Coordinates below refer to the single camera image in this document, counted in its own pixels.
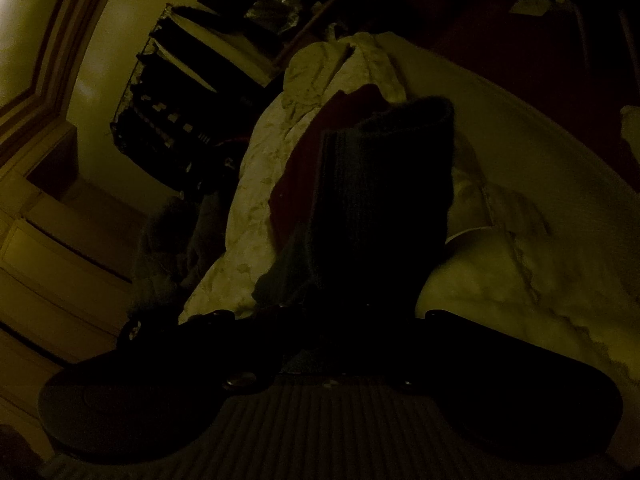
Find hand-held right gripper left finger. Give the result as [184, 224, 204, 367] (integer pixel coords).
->
[117, 310, 281, 392]

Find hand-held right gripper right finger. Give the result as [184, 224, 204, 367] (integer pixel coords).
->
[412, 309, 608, 386]

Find dark knit sweater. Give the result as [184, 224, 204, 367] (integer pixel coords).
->
[252, 96, 456, 376]

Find grey fluffy cloth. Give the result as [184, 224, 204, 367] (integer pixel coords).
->
[131, 192, 226, 311]

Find white pillow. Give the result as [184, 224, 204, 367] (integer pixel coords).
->
[390, 35, 640, 386]

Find wooden cabinet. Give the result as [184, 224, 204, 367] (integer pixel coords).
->
[0, 125, 146, 456]

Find pale floral duvet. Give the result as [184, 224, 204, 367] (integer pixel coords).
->
[179, 30, 406, 325]

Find dark red garment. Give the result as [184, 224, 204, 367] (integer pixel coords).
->
[269, 84, 388, 251]

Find dark storage rack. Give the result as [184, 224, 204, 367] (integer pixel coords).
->
[109, 2, 281, 196]

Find crumpled shiny bag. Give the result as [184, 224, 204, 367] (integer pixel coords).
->
[244, 0, 303, 36]

